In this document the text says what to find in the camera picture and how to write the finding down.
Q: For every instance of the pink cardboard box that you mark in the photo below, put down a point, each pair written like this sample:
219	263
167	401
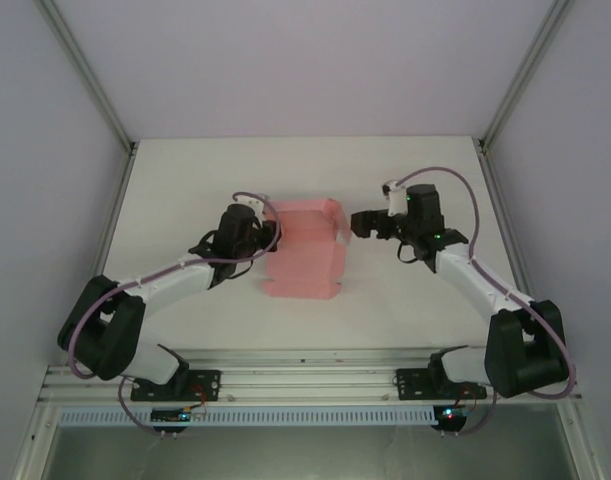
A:
300	260

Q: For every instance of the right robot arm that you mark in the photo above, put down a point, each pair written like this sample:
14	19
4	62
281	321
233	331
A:
475	280

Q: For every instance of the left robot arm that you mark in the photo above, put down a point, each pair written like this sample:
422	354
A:
170	280

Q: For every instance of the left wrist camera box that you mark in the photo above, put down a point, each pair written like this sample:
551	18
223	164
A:
250	200

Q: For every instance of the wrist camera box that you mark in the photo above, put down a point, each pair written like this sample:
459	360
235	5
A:
250	200
392	197

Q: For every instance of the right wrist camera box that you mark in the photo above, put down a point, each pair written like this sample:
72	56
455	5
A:
392	197

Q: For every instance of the aluminium table side rail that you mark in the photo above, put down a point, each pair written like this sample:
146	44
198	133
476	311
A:
116	210
500	210

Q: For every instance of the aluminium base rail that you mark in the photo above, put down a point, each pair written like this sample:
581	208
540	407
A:
305	380

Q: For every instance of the aluminium frame post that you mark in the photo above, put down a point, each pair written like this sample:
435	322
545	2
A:
525	65
85	65

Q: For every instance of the aluminium frame leg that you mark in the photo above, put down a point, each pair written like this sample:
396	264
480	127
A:
32	445
580	445

